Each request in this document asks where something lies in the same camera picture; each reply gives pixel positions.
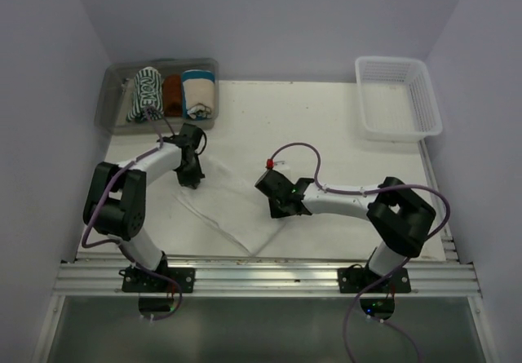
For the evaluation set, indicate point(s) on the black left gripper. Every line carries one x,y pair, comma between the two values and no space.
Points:
192,180

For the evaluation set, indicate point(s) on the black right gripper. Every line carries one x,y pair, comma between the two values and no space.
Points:
276,213

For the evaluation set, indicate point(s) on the green white striped towel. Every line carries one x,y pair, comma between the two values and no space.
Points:
146,100

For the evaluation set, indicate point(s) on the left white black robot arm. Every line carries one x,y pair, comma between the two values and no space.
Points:
115,206

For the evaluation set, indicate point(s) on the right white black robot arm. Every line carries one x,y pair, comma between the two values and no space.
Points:
400,216

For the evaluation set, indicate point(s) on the beige teal rolled towel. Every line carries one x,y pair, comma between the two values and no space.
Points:
198,87

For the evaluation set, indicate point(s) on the clear grey plastic bin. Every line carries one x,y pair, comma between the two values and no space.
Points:
116,91

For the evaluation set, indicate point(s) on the brown rolled towel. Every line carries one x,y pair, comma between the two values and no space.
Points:
172,96

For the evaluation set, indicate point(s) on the white plastic basket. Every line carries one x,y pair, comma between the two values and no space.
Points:
397,102

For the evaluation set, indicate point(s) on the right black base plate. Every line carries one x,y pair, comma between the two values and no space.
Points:
353,279

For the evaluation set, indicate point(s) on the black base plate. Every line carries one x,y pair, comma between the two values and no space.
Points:
138,281
353,279

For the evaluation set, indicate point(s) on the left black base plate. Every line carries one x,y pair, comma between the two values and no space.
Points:
138,281

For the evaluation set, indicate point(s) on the aluminium mounting rail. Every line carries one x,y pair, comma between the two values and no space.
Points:
99,275

